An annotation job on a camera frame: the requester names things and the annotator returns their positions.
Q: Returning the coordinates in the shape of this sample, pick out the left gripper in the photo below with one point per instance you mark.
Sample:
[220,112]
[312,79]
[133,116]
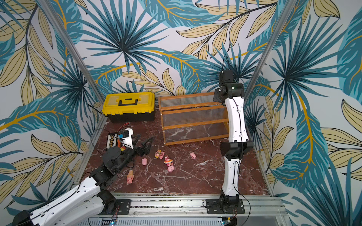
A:
[145,149]

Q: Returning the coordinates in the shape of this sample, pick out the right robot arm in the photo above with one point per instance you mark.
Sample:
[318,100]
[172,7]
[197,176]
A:
[231,95]

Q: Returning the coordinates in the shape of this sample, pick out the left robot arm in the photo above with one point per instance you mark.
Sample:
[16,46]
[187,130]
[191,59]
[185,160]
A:
[91,197]

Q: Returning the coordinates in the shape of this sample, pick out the yellow black toolbox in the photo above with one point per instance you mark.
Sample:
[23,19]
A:
[130,107]

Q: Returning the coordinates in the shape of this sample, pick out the orange clear plastic shelf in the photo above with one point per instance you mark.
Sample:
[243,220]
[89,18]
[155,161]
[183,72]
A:
[192,118]

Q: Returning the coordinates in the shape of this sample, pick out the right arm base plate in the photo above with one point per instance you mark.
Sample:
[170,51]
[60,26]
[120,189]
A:
[217,206]

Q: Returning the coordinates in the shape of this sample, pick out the pink yellow figure toy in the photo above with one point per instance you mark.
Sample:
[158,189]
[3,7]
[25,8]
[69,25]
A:
[159,154]

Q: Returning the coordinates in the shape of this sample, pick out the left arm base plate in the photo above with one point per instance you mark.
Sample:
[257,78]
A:
[118,206]

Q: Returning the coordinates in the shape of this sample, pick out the aluminium mounting rail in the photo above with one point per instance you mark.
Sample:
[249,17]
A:
[193,210]

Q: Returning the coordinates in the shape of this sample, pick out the pink strawberry cake figure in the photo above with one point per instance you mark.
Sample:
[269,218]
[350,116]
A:
[168,161]

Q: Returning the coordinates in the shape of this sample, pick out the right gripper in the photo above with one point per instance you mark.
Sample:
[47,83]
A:
[225,76]

